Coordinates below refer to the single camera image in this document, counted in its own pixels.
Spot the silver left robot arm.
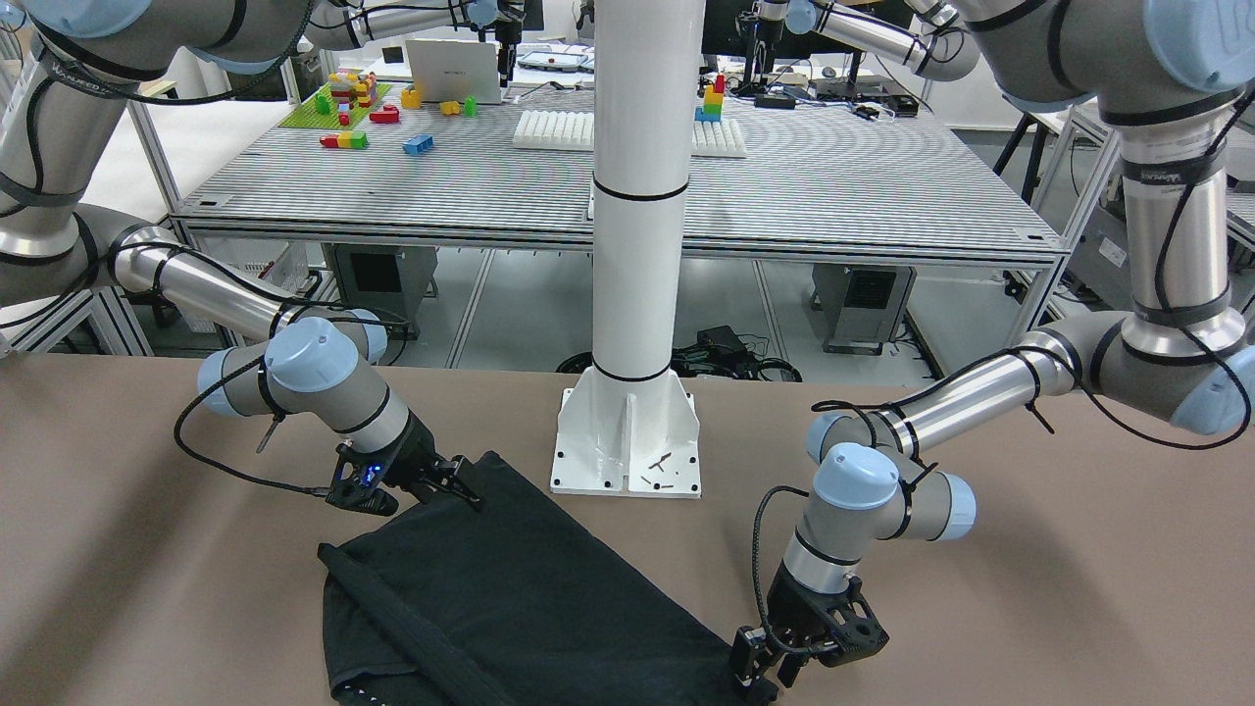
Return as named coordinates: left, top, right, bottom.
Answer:
left=729, top=1, right=1252, bottom=705

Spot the white laptop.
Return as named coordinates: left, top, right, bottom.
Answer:
left=405, top=39, right=503, bottom=107

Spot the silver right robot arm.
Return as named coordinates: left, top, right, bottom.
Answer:
left=3, top=1, right=483, bottom=517

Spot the white plastic basket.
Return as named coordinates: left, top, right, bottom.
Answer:
left=237, top=242, right=310, bottom=296

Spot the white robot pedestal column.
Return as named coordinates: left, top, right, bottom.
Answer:
left=550, top=1, right=704, bottom=499

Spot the green building block plate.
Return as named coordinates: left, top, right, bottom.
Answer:
left=279, top=71, right=393, bottom=130

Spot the grey slatted work table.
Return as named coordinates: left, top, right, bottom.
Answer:
left=176, top=92, right=1065, bottom=387

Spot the blue building block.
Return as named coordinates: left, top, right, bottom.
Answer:
left=402, top=133, right=434, bottom=155

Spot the stacked coloured block tower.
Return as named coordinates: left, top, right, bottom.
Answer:
left=694, top=75, right=727, bottom=124

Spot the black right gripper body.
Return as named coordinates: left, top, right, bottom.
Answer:
left=326, top=413, right=442, bottom=517

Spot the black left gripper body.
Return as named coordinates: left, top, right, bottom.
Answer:
left=759, top=566, right=890, bottom=670

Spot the black printed t-shirt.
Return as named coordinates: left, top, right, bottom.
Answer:
left=318, top=451, right=743, bottom=705

